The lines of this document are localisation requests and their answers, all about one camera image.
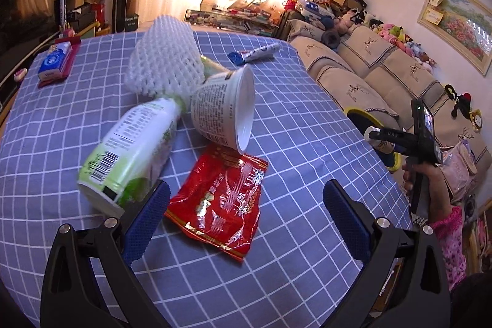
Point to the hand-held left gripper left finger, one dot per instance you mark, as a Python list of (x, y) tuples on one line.
[(146, 220)]

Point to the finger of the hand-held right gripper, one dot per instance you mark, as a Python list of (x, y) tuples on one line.
[(401, 148), (396, 135)]

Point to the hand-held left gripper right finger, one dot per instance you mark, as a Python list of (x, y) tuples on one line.
[(346, 224)]

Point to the white bottle with pink label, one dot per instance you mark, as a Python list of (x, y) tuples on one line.
[(374, 135)]

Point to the yellow rimmed trash bin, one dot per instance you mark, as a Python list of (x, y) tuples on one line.
[(359, 118)]

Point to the green white plastic bottle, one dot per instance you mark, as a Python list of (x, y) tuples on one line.
[(127, 147)]

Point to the red snack packet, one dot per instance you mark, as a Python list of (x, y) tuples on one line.
[(226, 201)]

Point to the white paper cup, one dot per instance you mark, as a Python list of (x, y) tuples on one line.
[(219, 105)]

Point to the toothpaste tube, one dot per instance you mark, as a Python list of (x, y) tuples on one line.
[(257, 53)]

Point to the white foam fruit net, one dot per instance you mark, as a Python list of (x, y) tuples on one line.
[(165, 55)]

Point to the person's right forearm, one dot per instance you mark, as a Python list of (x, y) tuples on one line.
[(451, 243)]

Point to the person's right hand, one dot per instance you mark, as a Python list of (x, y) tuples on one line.
[(440, 193)]

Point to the pink bag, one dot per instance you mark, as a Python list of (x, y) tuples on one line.
[(459, 170)]

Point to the black red plush toy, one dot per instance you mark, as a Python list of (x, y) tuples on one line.
[(457, 101)]

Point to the beige sofa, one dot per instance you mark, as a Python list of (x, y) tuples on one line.
[(369, 82)]

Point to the blue checked tablecloth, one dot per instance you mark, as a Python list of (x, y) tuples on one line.
[(299, 143)]

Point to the row of plush toys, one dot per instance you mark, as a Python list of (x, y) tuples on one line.
[(392, 36)]

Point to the grey round cushion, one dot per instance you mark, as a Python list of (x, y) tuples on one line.
[(331, 38)]

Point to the framed flower picture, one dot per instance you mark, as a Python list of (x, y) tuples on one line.
[(461, 20)]

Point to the star print storage case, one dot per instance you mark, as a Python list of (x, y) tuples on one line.
[(313, 8)]

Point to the pale green plastic bag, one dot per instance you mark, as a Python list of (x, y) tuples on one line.
[(213, 68)]

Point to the red notebook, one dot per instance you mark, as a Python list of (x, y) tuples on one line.
[(73, 61)]

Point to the blue tissue pack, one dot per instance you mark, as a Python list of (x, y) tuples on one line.
[(55, 61)]

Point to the small pink white object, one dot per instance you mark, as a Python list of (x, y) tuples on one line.
[(20, 74)]

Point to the glass coffee table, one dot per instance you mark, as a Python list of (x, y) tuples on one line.
[(234, 18)]

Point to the black printed box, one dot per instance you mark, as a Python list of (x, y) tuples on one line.
[(131, 21)]

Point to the red box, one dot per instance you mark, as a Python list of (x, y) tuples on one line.
[(98, 15)]

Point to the black tall box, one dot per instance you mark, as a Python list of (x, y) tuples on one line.
[(60, 11)]

